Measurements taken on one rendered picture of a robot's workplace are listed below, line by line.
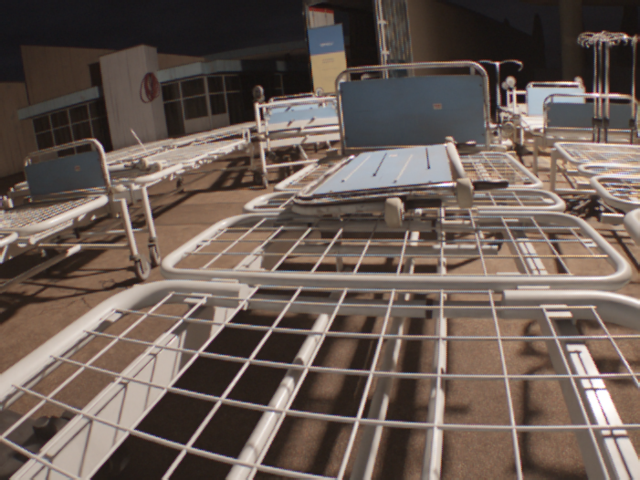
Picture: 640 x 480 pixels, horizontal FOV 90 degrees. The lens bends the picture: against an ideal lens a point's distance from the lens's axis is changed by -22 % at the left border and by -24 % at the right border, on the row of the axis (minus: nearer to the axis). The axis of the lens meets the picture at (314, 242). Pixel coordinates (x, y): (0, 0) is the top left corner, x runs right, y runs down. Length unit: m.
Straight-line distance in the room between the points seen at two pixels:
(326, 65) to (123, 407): 11.14
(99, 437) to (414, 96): 1.79
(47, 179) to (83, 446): 2.06
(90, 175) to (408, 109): 1.61
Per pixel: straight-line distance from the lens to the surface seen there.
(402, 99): 1.95
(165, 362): 0.64
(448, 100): 1.95
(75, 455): 0.54
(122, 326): 1.78
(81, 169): 2.21
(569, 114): 3.22
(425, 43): 11.98
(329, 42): 11.48
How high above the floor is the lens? 0.77
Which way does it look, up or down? 20 degrees down
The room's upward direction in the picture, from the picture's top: 6 degrees counter-clockwise
